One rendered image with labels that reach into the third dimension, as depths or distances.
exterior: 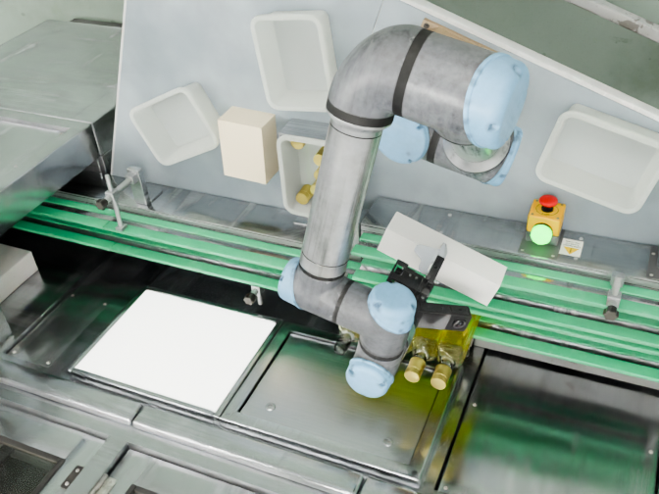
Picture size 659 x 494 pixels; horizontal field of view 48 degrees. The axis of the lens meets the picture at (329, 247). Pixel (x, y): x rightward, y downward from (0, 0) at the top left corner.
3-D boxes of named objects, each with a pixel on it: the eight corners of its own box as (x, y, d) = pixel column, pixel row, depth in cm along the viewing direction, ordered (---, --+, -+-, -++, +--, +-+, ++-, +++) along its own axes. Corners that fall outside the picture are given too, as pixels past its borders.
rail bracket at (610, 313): (607, 278, 158) (598, 319, 148) (613, 251, 153) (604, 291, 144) (627, 282, 156) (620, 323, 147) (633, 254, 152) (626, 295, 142)
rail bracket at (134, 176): (150, 193, 213) (102, 238, 197) (137, 142, 203) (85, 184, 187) (164, 196, 212) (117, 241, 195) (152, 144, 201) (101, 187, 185)
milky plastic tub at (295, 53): (284, 94, 180) (268, 110, 174) (265, 2, 168) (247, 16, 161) (350, 96, 173) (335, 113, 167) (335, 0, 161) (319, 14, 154)
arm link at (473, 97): (453, 109, 145) (422, 13, 91) (527, 135, 141) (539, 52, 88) (430, 167, 145) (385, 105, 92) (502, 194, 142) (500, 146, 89)
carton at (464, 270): (396, 211, 147) (386, 227, 143) (507, 267, 145) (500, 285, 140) (386, 232, 152) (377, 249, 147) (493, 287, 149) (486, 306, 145)
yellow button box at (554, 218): (531, 222, 172) (525, 240, 167) (534, 195, 168) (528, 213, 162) (562, 227, 170) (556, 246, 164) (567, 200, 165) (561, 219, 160)
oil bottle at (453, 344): (460, 306, 178) (433, 368, 163) (461, 287, 175) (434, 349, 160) (483, 311, 176) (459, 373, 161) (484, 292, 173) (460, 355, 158)
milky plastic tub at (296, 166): (298, 194, 195) (283, 213, 189) (290, 118, 182) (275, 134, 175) (360, 206, 189) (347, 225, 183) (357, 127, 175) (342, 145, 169)
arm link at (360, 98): (326, 11, 92) (266, 313, 119) (408, 39, 90) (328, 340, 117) (359, -6, 102) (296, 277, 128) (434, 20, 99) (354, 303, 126)
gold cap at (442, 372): (452, 366, 157) (446, 380, 154) (451, 376, 159) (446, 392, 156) (435, 362, 158) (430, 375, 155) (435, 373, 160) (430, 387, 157)
